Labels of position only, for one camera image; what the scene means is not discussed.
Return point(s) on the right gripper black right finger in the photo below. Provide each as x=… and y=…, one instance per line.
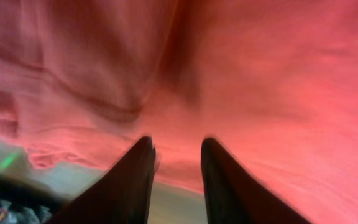
x=234, y=196

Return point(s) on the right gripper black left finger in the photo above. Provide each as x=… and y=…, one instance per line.
x=122, y=195

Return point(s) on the orange McKinney Boyd soccer t-shirt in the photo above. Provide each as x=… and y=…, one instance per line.
x=275, y=81

